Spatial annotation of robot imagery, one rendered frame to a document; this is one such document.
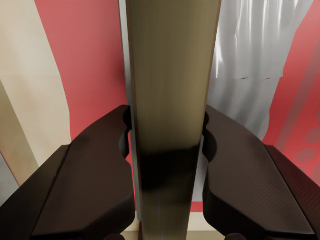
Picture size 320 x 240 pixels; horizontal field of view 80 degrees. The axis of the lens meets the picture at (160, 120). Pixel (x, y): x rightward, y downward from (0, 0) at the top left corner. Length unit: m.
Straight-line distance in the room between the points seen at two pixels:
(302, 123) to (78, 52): 0.23
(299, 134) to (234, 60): 0.12
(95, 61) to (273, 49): 0.15
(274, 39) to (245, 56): 0.03
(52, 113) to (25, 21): 0.08
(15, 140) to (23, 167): 0.03
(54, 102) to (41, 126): 0.04
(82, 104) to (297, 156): 0.25
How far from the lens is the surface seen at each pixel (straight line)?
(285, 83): 0.22
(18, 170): 0.25
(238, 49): 0.18
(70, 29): 0.18
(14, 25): 0.20
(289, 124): 0.24
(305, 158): 0.29
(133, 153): 0.17
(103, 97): 0.19
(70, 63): 0.19
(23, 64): 0.21
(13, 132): 0.24
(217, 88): 0.19
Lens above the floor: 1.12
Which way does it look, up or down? 59 degrees down
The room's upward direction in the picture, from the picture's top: 179 degrees clockwise
